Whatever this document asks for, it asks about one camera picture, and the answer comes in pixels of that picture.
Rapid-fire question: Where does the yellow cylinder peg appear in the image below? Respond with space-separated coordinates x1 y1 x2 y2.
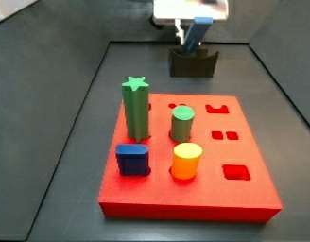
171 143 202 180

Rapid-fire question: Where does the green star-shaped peg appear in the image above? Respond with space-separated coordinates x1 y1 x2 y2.
121 77 149 143

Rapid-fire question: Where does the green cylinder peg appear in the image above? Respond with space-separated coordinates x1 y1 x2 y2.
169 105 195 143

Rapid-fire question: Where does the red shape-sorter board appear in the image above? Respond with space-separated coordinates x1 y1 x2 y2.
98 94 282 223

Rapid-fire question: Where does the black curved holder stand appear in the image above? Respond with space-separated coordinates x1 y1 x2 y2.
169 48 219 78

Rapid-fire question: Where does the blue double-square slotted block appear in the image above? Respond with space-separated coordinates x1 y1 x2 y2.
181 17 213 54

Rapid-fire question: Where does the dark blue block peg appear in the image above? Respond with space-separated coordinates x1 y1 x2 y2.
115 144 151 176

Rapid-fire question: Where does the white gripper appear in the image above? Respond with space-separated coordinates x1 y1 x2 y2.
153 0 229 45

